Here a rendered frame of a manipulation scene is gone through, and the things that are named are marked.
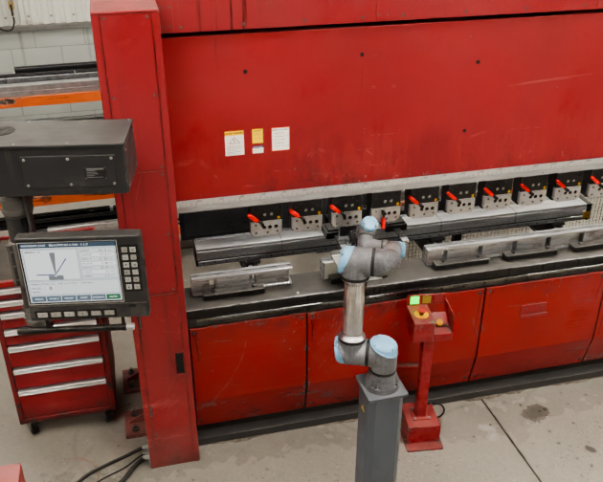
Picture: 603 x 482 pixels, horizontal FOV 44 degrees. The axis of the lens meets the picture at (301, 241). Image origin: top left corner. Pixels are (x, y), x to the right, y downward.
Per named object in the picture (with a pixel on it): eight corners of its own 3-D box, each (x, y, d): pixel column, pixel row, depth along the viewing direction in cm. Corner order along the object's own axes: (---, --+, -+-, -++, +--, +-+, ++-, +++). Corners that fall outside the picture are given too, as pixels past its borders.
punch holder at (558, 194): (552, 202, 390) (558, 173, 382) (545, 195, 397) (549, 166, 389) (578, 199, 393) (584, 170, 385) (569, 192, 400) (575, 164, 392)
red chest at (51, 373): (24, 444, 399) (-14, 286, 351) (31, 383, 442) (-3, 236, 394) (119, 427, 410) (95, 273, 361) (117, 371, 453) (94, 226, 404)
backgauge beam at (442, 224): (196, 268, 389) (195, 250, 384) (193, 254, 401) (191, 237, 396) (590, 219, 437) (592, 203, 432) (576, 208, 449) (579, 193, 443)
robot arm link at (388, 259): (403, 252, 291) (407, 236, 339) (374, 250, 293) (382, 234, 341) (400, 281, 293) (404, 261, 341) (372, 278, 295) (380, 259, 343)
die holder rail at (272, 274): (192, 296, 366) (190, 280, 361) (190, 290, 371) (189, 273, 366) (292, 283, 376) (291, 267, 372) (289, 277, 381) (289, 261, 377)
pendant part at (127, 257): (31, 321, 284) (12, 239, 267) (37, 304, 295) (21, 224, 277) (149, 317, 287) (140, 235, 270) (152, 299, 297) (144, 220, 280)
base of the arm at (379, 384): (404, 392, 319) (406, 374, 314) (370, 398, 316) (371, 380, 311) (391, 370, 332) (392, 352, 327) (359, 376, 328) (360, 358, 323)
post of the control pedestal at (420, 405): (415, 417, 400) (424, 336, 374) (413, 410, 405) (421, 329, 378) (426, 416, 400) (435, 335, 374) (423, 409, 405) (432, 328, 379)
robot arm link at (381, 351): (395, 377, 313) (397, 350, 306) (364, 373, 315) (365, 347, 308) (397, 359, 323) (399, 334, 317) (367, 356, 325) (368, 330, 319)
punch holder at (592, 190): (587, 198, 394) (592, 169, 386) (578, 191, 401) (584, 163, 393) (612, 195, 397) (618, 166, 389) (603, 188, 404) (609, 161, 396)
